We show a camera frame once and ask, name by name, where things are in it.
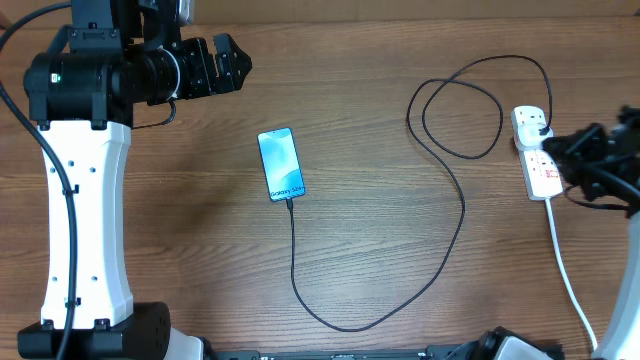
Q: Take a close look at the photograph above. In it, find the black Galaxy smartphone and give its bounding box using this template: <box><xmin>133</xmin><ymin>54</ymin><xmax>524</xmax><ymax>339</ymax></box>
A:
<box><xmin>257</xmin><ymin>128</ymin><xmax>306</xmax><ymax>202</ymax></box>

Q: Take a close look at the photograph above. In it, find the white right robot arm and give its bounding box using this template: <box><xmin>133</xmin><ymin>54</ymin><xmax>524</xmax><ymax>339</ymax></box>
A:
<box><xmin>511</xmin><ymin>106</ymin><xmax>639</xmax><ymax>359</ymax></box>

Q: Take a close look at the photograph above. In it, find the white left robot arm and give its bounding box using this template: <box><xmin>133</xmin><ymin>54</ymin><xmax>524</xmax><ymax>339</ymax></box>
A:
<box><xmin>17</xmin><ymin>0</ymin><xmax>252</xmax><ymax>359</ymax></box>

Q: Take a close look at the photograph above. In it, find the white power strip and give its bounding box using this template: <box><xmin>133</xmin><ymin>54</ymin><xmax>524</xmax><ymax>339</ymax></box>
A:
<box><xmin>511</xmin><ymin>105</ymin><xmax>563</xmax><ymax>201</ymax></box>

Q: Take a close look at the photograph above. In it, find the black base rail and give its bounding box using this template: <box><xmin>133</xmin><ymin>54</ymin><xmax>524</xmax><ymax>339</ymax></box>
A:
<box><xmin>209</xmin><ymin>341</ymin><xmax>478</xmax><ymax>360</ymax></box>

